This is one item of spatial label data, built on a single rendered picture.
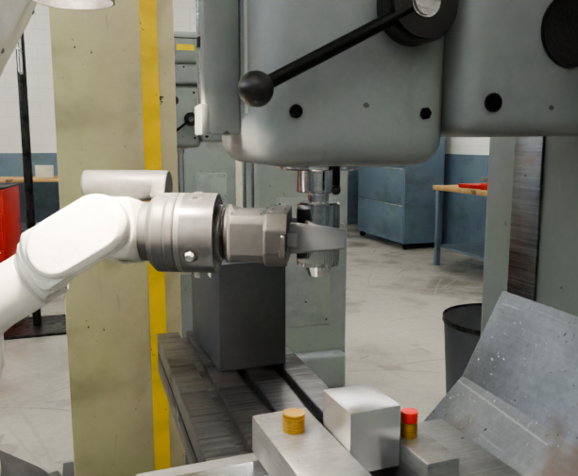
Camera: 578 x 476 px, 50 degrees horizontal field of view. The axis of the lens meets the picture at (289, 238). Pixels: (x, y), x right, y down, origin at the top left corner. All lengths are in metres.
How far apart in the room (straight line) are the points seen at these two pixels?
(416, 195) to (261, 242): 7.38
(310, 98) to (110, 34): 1.85
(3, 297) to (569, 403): 0.68
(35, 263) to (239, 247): 0.21
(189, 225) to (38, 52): 9.11
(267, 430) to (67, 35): 1.93
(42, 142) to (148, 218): 8.99
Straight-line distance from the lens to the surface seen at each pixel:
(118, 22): 2.40
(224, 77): 0.63
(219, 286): 1.05
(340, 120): 0.58
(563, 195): 0.92
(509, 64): 0.65
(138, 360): 2.50
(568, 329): 0.91
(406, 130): 0.61
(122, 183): 0.71
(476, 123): 0.63
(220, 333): 1.07
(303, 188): 0.67
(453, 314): 2.84
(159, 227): 0.67
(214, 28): 0.64
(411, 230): 8.02
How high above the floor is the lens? 1.33
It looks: 9 degrees down
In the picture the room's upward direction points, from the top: straight up
